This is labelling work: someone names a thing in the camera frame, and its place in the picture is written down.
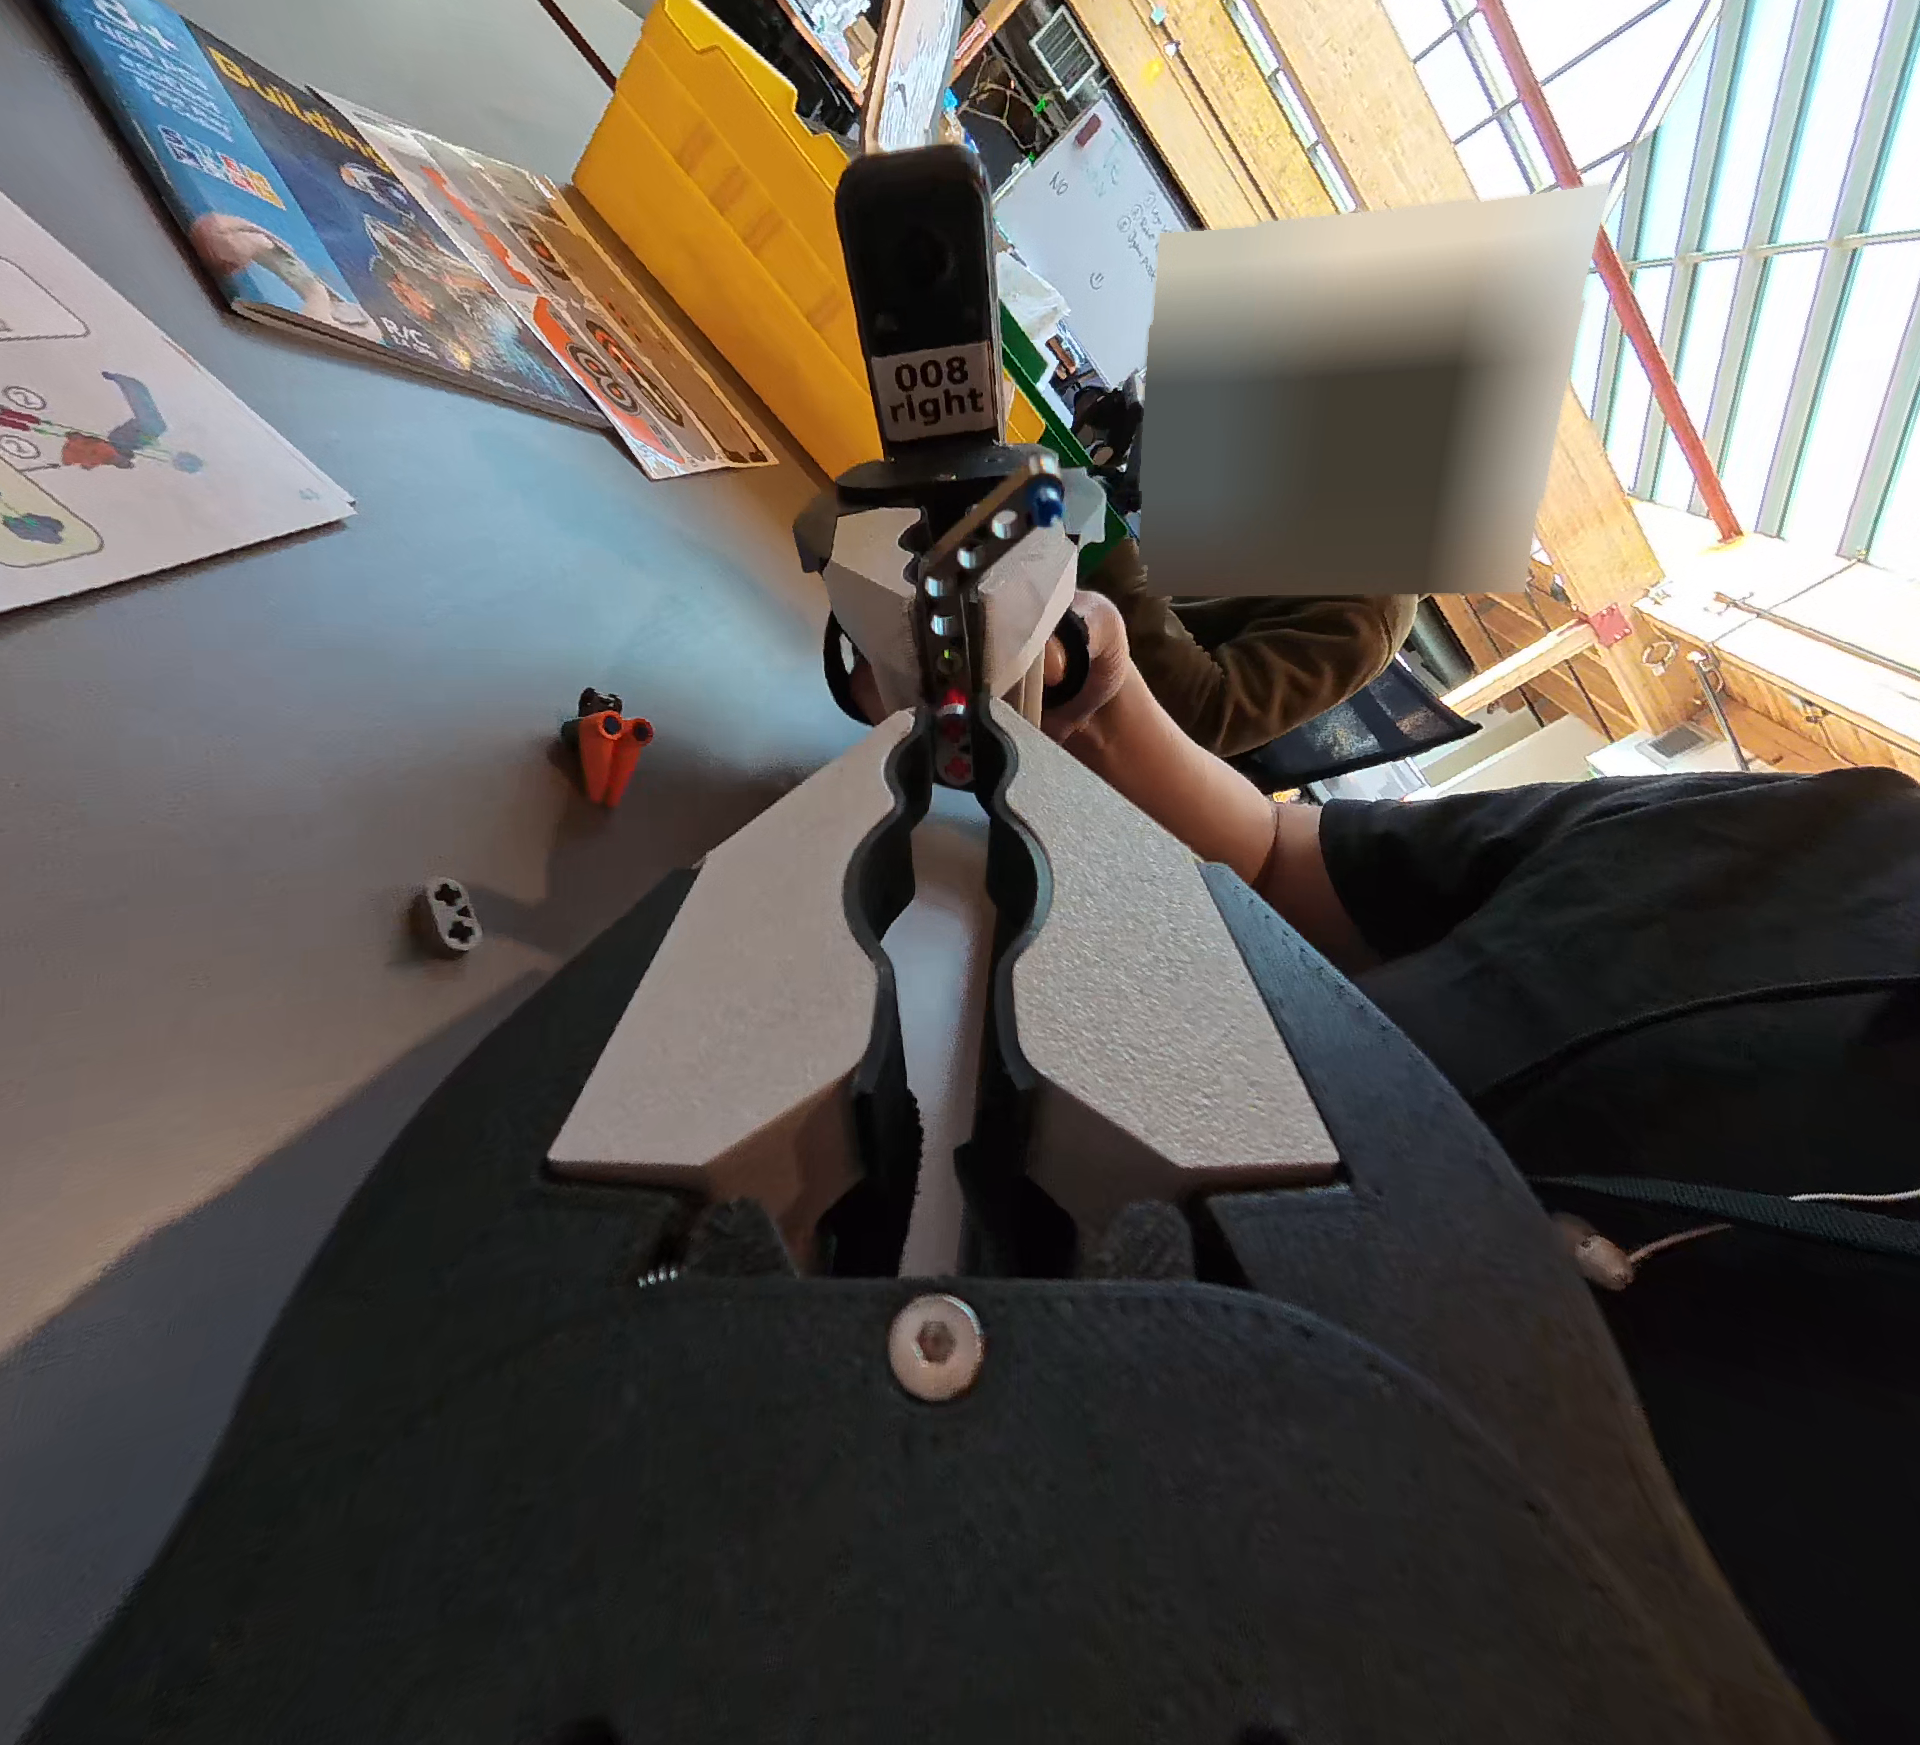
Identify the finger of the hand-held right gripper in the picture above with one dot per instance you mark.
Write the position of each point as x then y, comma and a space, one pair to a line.
1034, 598
878, 598

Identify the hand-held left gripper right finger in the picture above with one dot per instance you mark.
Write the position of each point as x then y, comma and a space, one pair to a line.
1154, 1025

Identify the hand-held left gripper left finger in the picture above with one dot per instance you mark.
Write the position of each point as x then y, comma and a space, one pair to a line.
720, 1025

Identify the bent grey toy beam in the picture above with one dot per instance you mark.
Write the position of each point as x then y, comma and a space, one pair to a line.
942, 636

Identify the blue toy pin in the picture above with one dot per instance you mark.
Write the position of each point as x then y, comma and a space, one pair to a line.
1045, 503

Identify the red toy pin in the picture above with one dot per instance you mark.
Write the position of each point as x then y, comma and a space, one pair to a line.
954, 724

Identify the grey desk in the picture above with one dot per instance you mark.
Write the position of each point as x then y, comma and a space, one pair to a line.
375, 666

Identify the person's right hand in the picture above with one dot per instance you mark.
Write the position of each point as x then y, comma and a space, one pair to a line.
1114, 680

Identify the green plastic bin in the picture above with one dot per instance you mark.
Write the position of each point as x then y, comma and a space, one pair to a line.
1028, 373

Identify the whiteboard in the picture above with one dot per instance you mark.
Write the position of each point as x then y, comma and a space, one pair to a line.
1088, 216

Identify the yellow plastic bin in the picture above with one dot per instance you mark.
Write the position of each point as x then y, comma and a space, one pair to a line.
720, 199

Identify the small grey connector piece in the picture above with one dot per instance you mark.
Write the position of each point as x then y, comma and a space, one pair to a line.
446, 916

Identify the orange and grey toy piece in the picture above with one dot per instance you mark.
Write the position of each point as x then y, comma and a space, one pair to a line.
609, 739

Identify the dark blue mesh chair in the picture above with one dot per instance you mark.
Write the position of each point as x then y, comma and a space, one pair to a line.
1379, 724

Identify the white earbud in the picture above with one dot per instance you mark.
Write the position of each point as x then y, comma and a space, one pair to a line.
1597, 1249

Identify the closed blue booklet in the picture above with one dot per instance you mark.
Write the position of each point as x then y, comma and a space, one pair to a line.
271, 186

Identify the open instruction booklet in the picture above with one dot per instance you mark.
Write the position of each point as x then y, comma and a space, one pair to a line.
182, 456

